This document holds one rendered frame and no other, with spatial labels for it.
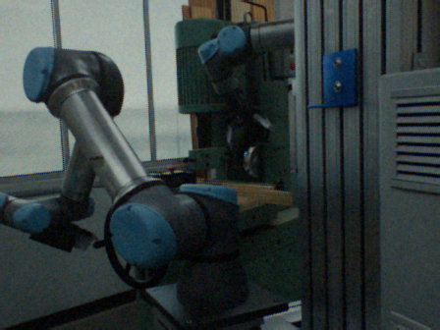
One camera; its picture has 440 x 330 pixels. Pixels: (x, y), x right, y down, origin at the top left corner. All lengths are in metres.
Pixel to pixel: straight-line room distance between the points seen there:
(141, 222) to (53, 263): 2.16
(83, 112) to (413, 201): 0.63
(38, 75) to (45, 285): 2.05
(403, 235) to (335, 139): 0.22
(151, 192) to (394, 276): 0.42
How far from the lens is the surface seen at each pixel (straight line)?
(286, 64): 1.84
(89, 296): 3.12
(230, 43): 1.27
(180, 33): 1.67
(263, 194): 1.56
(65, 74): 1.03
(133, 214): 0.83
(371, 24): 0.78
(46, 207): 1.30
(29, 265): 2.91
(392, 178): 0.68
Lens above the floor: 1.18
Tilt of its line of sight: 6 degrees down
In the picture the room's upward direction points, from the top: 2 degrees counter-clockwise
